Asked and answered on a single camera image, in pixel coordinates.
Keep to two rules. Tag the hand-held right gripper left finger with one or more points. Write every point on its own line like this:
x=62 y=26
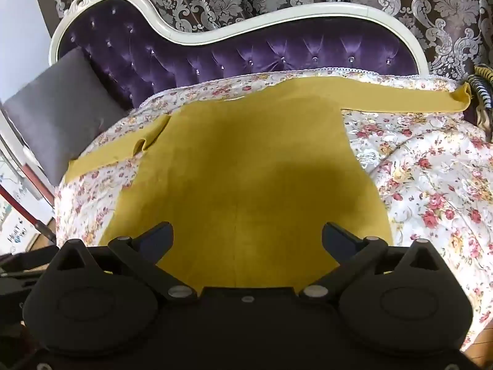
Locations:
x=160 y=236

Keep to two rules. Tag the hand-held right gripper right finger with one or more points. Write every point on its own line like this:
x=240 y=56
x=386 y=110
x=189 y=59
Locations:
x=334 y=236

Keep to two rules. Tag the mustard yellow sweater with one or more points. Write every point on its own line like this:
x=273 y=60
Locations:
x=250 y=162

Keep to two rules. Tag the white printed sign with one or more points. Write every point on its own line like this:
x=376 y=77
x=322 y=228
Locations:
x=17 y=235

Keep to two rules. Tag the red metal rod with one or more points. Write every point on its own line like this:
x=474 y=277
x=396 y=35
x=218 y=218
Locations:
x=23 y=208

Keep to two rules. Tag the floral quilted blanket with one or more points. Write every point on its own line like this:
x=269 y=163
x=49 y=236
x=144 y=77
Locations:
x=423 y=185

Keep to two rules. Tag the grey cushion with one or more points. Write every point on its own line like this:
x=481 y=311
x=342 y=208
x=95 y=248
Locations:
x=57 y=111

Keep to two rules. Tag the yellow black striped cloth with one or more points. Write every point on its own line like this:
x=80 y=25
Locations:
x=483 y=92

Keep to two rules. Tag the purple tufted sofa white frame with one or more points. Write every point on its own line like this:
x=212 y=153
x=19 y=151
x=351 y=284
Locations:
x=173 y=57

